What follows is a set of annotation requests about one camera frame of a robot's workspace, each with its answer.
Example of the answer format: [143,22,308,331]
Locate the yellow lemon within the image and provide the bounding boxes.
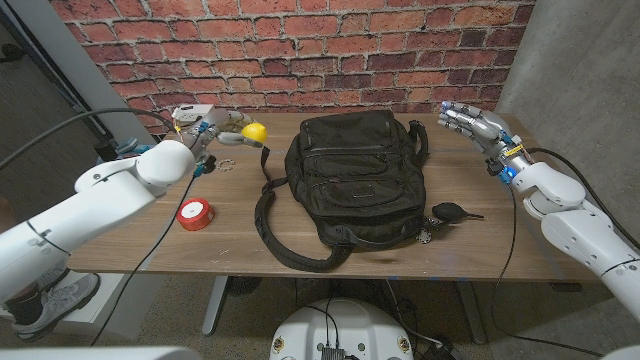
[240,122,268,144]

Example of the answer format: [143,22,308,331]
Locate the teal plastic case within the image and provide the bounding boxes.
[115,137,151,155]

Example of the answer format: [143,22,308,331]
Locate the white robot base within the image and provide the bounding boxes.
[269,298,415,360]

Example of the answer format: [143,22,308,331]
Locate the black power adapter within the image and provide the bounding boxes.
[422,341,464,360]

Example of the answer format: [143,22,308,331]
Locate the black round fan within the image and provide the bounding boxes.
[227,276,263,297]

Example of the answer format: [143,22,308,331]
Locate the grey metal table leg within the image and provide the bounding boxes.
[453,280,489,345]
[201,275,231,337]

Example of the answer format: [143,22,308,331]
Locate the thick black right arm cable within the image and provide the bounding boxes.
[527,147,640,251]

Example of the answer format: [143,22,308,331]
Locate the black backpack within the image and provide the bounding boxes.
[253,109,431,274]

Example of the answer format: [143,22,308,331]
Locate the thin black left arm wire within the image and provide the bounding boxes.
[91,172,199,347]

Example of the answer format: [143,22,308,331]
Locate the thin black arm wire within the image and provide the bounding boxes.
[91,172,199,347]
[489,183,606,358]

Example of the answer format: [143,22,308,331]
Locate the white power strip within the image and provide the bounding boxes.
[171,103,216,126]

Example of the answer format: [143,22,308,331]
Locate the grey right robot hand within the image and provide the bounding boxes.
[438,100,532,174]

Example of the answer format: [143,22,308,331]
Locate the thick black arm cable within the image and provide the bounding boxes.
[527,147,640,251]
[0,107,177,171]

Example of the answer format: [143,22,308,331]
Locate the thin black right arm wire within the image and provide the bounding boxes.
[489,183,606,358]

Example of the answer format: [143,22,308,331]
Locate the white robot chest cover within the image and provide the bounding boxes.
[0,346,202,360]

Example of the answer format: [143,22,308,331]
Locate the red tape roll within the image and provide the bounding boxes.
[175,197,216,232]

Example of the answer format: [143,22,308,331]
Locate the red brick print backdrop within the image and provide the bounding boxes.
[49,0,536,135]

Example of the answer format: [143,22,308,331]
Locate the black cup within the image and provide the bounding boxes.
[94,141,119,162]

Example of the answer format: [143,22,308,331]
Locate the metal keychain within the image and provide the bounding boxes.
[416,217,442,246]

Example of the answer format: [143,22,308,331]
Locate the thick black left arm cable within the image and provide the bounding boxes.
[0,107,177,171]

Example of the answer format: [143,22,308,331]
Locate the black rubber air blower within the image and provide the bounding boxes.
[431,201,485,224]

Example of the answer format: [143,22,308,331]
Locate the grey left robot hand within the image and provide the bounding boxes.
[196,109,266,152]

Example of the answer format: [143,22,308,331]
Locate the person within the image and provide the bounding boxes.
[0,197,44,327]

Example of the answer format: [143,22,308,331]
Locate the grey black sneaker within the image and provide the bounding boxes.
[10,272,101,344]
[34,259,71,294]

